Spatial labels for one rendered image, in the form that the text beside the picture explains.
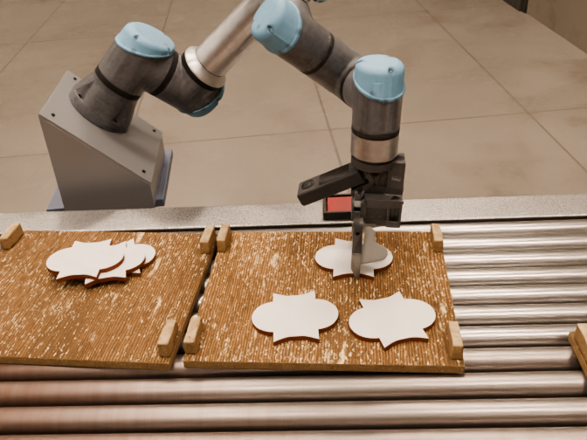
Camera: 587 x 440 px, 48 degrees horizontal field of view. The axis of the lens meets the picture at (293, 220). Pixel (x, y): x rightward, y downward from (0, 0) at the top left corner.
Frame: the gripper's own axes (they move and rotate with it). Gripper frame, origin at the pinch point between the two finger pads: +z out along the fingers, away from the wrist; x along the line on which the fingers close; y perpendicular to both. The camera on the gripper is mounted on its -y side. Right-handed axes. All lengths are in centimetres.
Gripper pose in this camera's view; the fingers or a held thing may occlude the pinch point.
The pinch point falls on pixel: (353, 256)
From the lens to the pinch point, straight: 116.0
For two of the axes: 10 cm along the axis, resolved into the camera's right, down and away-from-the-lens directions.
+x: 0.8, -5.4, 8.4
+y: 10.0, 0.5, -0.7
